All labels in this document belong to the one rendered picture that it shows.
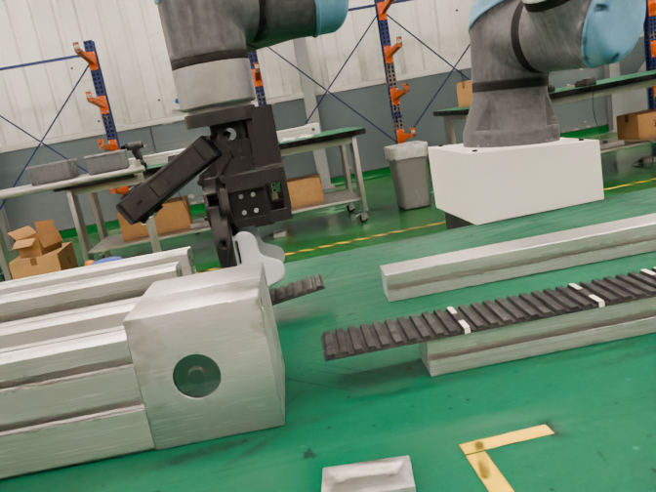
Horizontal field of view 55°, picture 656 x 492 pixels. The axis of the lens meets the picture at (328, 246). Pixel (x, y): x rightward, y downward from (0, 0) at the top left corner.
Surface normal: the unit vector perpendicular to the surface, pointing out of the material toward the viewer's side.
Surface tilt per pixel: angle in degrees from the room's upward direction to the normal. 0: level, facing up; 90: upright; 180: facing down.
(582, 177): 90
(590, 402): 0
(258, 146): 90
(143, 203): 87
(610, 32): 99
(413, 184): 94
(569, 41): 111
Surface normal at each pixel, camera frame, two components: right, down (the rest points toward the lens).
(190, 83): -0.40, 0.27
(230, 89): 0.53, 0.08
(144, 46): 0.13, 0.19
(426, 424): -0.18, -0.96
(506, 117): -0.39, -0.07
